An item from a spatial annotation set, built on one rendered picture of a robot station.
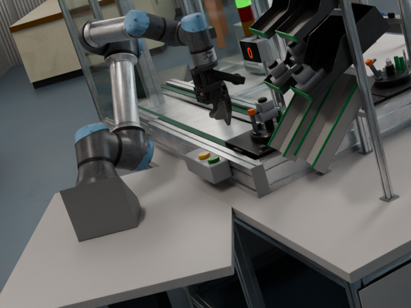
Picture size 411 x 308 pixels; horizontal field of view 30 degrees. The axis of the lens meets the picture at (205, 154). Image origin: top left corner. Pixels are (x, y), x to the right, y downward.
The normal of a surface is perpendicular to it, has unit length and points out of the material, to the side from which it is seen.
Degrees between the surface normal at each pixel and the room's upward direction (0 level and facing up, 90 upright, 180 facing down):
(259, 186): 90
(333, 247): 0
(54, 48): 90
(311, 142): 90
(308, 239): 0
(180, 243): 0
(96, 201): 90
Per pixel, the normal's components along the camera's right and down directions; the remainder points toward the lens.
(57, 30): -0.04, 0.35
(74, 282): -0.28, -0.90
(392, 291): 0.42, 0.19
